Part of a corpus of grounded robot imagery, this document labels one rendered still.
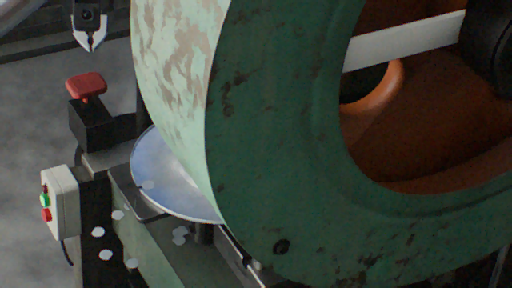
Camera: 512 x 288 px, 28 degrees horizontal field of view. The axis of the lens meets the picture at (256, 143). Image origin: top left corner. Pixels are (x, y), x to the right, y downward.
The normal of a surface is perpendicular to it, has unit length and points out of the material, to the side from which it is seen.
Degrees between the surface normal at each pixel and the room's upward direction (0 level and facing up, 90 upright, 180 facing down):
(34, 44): 0
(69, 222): 90
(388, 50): 90
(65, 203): 90
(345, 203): 90
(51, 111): 0
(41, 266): 0
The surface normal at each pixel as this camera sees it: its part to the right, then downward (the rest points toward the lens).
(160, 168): 0.07, -0.76
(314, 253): 0.48, 0.59
